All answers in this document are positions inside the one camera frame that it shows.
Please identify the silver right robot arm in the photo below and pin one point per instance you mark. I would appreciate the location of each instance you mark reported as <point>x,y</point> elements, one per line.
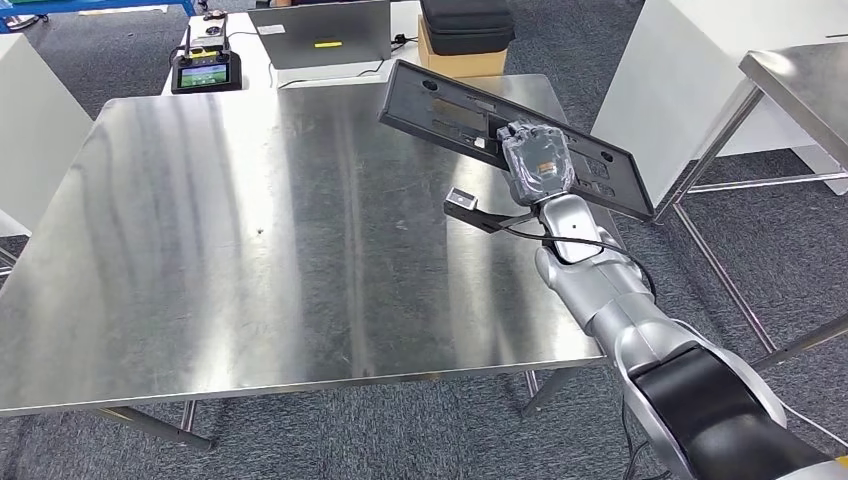
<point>616,291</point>

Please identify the brown cardboard box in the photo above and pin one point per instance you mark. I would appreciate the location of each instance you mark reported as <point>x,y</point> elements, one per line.
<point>464,65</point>

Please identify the black carrying case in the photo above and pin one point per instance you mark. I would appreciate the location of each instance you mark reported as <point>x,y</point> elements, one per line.
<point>467,26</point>

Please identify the white panel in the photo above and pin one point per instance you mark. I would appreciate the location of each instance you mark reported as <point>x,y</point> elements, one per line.
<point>662,79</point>
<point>33,132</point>

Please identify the black remote with screen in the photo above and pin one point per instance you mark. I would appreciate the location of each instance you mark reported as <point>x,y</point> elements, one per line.
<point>205,74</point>

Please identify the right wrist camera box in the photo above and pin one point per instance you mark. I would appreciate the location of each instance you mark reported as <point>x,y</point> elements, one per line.
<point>462,199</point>

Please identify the stainless steel workbench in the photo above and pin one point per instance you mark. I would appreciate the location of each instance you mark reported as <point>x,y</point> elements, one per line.
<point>808,86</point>
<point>232,232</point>

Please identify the black licence plate holder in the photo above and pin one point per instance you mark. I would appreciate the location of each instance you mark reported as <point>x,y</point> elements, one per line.
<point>424,112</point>

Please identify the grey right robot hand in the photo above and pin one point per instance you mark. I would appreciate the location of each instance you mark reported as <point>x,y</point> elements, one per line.
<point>536,166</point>

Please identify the grey laptop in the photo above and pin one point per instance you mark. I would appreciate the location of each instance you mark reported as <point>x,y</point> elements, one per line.
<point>318,26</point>

